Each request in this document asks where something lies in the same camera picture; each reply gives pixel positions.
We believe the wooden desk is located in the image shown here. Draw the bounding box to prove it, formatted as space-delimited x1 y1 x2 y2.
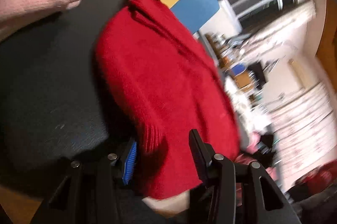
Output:
205 32 237 74

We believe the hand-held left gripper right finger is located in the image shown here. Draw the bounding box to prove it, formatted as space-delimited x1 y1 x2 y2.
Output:
188 129 302 224

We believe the pink quilt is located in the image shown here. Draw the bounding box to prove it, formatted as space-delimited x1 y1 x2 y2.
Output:
234 153 337 195

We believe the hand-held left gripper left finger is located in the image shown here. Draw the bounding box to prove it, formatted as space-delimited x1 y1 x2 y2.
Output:
32 136 139 224

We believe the beige patterned curtain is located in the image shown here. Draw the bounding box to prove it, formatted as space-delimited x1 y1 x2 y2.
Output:
271 82 335 188
247 0 319 56

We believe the red knit sweater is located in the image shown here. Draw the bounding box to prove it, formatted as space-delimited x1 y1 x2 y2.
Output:
95 0 240 199

